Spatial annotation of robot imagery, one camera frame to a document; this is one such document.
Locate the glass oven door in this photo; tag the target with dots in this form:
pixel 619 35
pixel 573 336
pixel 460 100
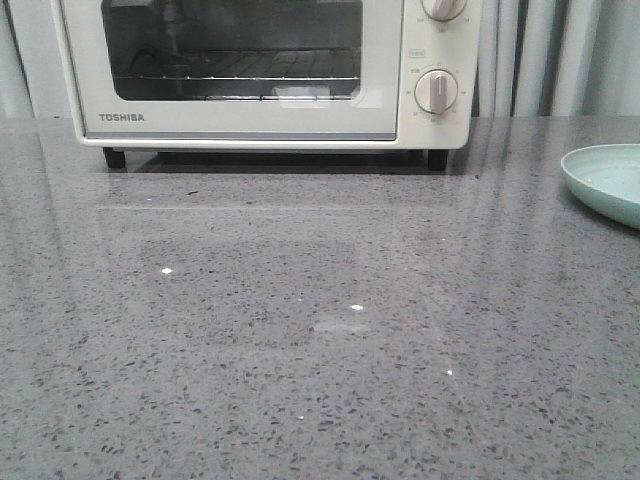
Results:
pixel 103 36

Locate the lower cream oven knob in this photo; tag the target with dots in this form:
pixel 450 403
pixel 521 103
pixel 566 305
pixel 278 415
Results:
pixel 436 91

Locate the cream oven knob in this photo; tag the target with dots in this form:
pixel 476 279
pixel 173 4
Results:
pixel 443 10
pixel 436 91

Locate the cream Toshiba toaster oven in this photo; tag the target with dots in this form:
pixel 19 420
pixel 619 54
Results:
pixel 426 45

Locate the upper cream oven knob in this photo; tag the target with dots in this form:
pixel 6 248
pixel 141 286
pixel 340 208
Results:
pixel 443 10

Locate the pale grey curtain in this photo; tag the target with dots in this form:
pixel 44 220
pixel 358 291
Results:
pixel 558 58

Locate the light green plate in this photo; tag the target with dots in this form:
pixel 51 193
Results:
pixel 606 179

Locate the metal wire oven rack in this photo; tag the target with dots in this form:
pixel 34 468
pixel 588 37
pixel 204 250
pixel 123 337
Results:
pixel 324 74

